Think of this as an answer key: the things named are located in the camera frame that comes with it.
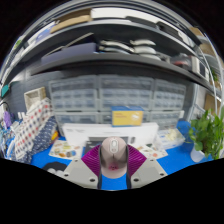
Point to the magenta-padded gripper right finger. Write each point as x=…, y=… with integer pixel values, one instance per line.
x=138, y=163

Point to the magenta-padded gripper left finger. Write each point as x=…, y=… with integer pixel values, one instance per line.
x=90, y=161

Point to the pink computer mouse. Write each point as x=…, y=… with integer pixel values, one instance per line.
x=114, y=156

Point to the food sticker sheet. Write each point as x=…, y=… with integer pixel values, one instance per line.
x=63, y=150

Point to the long white keyboard box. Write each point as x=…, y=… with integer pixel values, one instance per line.
x=76, y=133

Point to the white blue glove box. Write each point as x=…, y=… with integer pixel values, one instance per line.
x=170, y=138

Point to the yellow blue box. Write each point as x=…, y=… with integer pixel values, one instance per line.
x=127, y=116

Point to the red blue checked cloth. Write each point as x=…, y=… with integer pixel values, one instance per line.
x=31, y=126

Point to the green plant in white pot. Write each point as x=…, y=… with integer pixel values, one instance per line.
x=206, y=133

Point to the light wooden crate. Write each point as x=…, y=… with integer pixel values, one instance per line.
x=35, y=98

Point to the dark wall shelf unit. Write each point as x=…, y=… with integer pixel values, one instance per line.
x=110, y=60

